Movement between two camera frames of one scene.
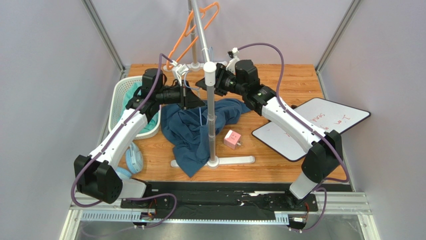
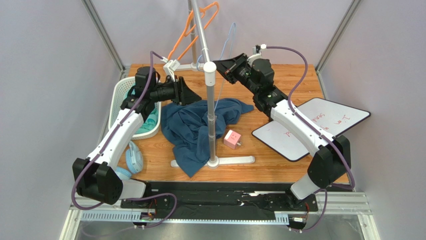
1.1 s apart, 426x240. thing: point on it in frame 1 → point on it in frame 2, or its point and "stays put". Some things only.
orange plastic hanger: [186, 34] stays put
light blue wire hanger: [211, 47] → [235, 24]
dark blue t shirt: [187, 130] stays put
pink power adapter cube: [232, 139] stays put
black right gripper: [219, 81] → [234, 68]
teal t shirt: [128, 91] stays put
